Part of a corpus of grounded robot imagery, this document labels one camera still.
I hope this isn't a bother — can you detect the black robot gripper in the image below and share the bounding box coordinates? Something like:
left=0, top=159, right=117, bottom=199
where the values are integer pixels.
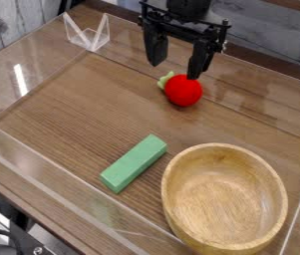
left=139, top=0, right=232, bottom=80

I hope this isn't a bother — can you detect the red plush fruit green leaf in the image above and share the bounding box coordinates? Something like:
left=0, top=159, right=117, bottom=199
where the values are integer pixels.
left=157, top=72, right=202, bottom=107

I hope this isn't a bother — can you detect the green rectangular block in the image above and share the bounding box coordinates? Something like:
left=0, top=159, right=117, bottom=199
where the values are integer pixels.
left=100, top=134, right=166, bottom=193

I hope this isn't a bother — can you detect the wooden oval bowl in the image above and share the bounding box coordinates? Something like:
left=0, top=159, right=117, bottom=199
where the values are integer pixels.
left=161, top=142, right=288, bottom=255

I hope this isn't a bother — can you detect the clear acrylic tray enclosure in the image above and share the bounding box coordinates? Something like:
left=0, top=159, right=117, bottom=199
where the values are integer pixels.
left=0, top=7, right=300, bottom=255

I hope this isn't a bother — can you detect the black metal frame bracket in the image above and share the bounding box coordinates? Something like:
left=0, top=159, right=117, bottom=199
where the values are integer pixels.
left=8, top=212, right=56, bottom=255

